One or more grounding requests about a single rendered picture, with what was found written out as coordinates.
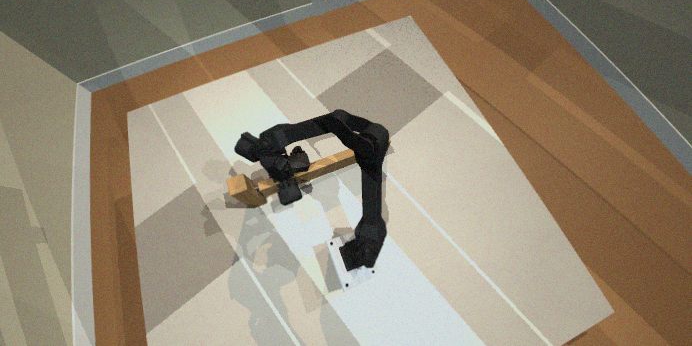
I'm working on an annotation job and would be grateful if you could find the wooden post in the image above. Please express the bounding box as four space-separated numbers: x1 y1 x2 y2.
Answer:
227 174 268 208

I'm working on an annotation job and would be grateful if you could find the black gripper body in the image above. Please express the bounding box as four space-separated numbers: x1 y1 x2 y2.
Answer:
268 147 302 206

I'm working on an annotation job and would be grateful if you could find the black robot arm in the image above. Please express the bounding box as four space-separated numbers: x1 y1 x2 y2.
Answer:
234 109 389 271

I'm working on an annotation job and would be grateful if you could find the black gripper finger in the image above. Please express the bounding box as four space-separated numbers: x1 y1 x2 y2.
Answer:
276 177 298 192

